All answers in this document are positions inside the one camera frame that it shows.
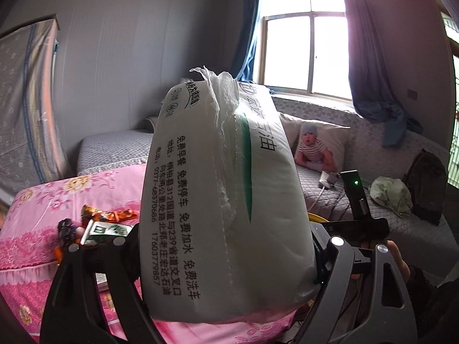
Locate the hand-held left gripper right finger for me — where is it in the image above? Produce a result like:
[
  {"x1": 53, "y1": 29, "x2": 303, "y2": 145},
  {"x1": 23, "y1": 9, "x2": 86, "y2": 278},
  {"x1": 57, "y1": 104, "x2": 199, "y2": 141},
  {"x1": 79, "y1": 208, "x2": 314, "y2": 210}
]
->
[{"x1": 294, "y1": 220, "x2": 418, "y2": 344}]

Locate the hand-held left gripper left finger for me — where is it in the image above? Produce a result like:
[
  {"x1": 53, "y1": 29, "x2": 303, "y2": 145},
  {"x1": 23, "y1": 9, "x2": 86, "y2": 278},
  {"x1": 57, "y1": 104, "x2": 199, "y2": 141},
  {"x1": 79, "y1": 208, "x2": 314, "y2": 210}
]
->
[{"x1": 39, "y1": 222, "x2": 169, "y2": 344}]

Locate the orange snack wrapper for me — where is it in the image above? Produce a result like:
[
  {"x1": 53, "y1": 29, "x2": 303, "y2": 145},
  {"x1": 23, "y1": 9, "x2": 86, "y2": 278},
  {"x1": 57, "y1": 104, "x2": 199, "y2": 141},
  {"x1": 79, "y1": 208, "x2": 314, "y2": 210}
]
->
[{"x1": 82, "y1": 204, "x2": 139, "y2": 223}]

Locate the white tissue pack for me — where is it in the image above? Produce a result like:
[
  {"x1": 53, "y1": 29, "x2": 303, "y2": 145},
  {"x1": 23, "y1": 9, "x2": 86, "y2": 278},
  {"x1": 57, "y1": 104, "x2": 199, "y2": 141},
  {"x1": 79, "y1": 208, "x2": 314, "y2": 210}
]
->
[{"x1": 139, "y1": 65, "x2": 318, "y2": 325}]

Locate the person's right hand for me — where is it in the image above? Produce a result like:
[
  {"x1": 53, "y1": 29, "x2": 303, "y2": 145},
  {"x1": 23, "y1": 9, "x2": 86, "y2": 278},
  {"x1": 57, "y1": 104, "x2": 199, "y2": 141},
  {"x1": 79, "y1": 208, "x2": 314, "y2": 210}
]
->
[{"x1": 386, "y1": 241, "x2": 410, "y2": 288}]

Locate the green and white carton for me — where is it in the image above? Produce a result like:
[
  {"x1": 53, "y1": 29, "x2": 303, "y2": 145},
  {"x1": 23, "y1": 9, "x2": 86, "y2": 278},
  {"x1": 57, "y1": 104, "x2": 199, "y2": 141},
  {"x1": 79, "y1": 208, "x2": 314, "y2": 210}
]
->
[{"x1": 79, "y1": 220, "x2": 132, "y2": 248}]

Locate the pale green cloth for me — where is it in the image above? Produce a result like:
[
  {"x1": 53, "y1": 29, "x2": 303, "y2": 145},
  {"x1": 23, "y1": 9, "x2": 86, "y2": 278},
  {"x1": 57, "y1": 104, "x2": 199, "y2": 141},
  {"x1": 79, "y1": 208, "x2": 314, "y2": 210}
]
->
[{"x1": 369, "y1": 175, "x2": 414, "y2": 219}]

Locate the dark bag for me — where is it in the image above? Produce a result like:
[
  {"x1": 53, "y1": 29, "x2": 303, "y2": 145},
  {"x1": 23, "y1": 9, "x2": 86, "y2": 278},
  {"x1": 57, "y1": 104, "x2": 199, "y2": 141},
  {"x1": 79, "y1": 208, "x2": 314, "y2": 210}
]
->
[{"x1": 402, "y1": 148, "x2": 450, "y2": 227}]

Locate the baby print pillow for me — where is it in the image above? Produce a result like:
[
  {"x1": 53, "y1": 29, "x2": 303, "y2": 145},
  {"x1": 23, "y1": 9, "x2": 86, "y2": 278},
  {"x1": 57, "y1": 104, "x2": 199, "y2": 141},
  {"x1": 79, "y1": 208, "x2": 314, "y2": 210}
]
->
[{"x1": 280, "y1": 113, "x2": 351, "y2": 173}]

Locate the pink floral bed sheet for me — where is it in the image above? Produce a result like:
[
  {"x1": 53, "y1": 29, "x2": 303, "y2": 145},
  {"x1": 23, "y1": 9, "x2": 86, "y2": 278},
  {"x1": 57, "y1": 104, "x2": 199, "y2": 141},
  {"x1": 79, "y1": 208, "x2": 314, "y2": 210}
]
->
[{"x1": 0, "y1": 167, "x2": 298, "y2": 344}]

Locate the grey quilted sofa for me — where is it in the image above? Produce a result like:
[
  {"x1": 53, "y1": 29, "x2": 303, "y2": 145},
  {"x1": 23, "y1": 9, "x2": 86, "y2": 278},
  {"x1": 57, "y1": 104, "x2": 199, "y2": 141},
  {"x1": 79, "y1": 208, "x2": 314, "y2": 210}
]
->
[{"x1": 76, "y1": 95, "x2": 459, "y2": 276}]

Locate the window with grille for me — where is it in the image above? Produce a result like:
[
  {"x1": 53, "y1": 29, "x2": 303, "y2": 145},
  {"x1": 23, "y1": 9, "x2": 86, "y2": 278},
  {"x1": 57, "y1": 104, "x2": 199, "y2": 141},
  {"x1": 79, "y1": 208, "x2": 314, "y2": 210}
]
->
[{"x1": 440, "y1": 11, "x2": 459, "y2": 196}]

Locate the purple curtain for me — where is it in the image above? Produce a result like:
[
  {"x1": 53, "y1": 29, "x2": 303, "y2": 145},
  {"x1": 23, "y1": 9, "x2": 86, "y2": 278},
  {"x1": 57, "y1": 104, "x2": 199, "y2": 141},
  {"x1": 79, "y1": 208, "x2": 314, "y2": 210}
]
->
[{"x1": 337, "y1": 0, "x2": 424, "y2": 147}]

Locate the large window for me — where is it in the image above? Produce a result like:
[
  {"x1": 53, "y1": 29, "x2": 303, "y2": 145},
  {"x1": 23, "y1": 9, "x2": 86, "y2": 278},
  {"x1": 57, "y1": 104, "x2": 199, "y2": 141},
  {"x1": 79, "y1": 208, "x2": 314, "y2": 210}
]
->
[{"x1": 263, "y1": 0, "x2": 354, "y2": 101}]

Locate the cloth covered wardrobe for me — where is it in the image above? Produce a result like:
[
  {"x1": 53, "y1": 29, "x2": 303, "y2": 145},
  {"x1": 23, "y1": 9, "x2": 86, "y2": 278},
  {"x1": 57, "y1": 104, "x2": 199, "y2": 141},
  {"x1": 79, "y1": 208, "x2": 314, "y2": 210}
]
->
[{"x1": 0, "y1": 13, "x2": 75, "y2": 203}]

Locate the blue curtain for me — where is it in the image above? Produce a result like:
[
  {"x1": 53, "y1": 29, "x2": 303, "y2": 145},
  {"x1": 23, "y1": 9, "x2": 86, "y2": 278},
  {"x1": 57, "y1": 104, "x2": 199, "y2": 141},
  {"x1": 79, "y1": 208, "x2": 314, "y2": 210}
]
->
[{"x1": 229, "y1": 0, "x2": 267, "y2": 84}]

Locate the white charger with cable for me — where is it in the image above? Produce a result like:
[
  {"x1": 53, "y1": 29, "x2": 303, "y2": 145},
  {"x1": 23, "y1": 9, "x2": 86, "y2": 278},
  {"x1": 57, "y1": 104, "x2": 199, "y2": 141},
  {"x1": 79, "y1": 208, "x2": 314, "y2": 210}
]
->
[{"x1": 306, "y1": 170, "x2": 342, "y2": 213}]

